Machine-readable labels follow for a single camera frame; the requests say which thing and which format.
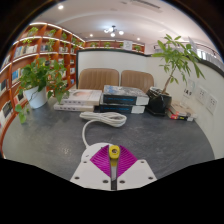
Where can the white window curtain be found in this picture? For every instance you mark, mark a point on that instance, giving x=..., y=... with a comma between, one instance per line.
x=210, y=57

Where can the white wall socket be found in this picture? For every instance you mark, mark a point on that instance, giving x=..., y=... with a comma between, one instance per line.
x=211, y=104
x=202, y=95

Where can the yellow and white charger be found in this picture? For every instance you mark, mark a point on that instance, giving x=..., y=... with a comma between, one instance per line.
x=114, y=153

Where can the white framed notice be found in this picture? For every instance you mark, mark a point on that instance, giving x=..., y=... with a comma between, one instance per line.
x=128, y=45

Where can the white standing sign board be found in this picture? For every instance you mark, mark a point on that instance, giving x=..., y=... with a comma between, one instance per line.
x=193, y=45

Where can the ceiling lamp with round bulbs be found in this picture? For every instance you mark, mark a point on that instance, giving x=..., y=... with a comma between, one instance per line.
x=113, y=31

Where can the recessed ceiling lights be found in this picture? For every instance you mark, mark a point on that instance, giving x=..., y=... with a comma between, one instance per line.
x=60, y=6

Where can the thin white book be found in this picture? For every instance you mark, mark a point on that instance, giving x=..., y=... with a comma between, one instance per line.
x=73, y=107

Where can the tall plant in black pot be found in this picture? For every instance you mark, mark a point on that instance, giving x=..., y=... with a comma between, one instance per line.
x=158, y=103

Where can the beige printed book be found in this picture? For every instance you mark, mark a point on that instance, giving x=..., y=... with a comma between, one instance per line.
x=183, y=108

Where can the leafy plant in white pot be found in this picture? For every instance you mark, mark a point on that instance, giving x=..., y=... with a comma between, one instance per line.
x=35, y=97

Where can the orange wooden bookshelf unit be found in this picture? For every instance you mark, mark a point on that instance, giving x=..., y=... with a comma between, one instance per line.
x=43, y=40

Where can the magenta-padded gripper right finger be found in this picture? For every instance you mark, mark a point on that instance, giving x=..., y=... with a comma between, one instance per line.
x=133, y=173

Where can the clear acrylic sign holder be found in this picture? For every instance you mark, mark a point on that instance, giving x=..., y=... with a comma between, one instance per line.
x=189, y=88

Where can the white book with face print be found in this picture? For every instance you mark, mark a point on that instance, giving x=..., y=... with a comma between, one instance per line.
x=81, y=96

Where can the red book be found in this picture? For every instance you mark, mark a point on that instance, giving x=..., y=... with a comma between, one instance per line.
x=176, y=116

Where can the tan padded chair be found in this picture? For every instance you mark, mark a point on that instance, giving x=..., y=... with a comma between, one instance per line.
x=98, y=78
x=136, y=80

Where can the thick dark blue book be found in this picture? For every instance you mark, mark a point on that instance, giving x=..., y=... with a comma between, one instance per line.
x=123, y=93

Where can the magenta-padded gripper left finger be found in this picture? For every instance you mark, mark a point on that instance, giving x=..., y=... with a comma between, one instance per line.
x=95, y=173

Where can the thin dark blue book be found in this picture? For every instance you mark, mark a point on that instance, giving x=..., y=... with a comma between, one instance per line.
x=120, y=109

